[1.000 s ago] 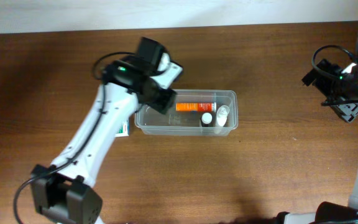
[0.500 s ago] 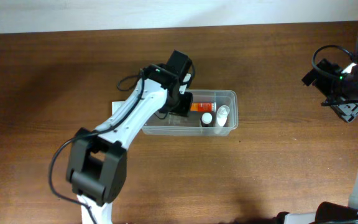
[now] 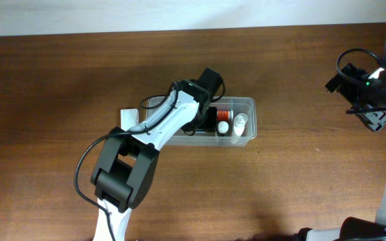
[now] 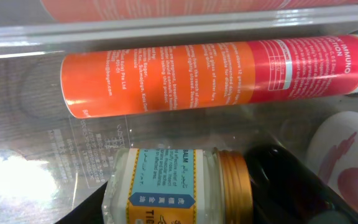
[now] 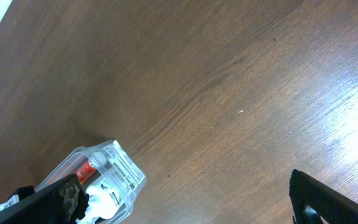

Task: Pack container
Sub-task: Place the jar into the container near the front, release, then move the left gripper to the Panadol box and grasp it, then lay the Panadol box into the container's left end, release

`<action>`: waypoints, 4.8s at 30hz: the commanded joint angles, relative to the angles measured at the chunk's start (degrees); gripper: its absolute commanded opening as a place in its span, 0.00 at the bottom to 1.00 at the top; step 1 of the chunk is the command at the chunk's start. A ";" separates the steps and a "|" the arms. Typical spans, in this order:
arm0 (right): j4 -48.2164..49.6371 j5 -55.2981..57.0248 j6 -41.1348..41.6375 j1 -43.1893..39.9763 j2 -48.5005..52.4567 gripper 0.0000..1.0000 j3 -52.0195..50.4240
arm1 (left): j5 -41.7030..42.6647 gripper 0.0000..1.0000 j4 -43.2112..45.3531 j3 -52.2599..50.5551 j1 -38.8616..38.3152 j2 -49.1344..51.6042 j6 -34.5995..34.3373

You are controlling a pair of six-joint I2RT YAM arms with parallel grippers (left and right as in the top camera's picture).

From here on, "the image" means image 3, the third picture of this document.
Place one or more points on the dark bottle white cap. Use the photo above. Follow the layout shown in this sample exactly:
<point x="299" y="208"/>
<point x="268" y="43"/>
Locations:
<point x="222" y="129"/>

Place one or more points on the orange effervescent tablet tube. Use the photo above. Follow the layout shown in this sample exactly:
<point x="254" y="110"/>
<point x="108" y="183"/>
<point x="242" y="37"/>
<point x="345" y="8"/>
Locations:
<point x="225" y="115"/>

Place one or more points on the white green medicine box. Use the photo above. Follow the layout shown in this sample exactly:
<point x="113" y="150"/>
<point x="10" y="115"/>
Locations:
<point x="129" y="118"/>

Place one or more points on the clear plastic container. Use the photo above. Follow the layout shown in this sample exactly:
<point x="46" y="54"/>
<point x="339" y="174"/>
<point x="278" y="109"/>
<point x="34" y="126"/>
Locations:
<point x="238" y="112"/>

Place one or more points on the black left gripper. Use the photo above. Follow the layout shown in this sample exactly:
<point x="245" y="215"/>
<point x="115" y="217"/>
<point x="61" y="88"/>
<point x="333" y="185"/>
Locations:
<point x="211" y="124"/>

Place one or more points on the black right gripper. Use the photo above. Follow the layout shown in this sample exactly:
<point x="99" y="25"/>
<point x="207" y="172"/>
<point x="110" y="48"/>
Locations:
<point x="374" y="118"/>

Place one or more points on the white spray bottle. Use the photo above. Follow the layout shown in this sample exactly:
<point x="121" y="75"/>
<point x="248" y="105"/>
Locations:
<point x="238" y="128"/>

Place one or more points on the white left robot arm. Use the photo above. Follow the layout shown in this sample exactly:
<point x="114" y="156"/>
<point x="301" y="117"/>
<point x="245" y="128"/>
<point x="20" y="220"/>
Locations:
<point x="124" y="171"/>

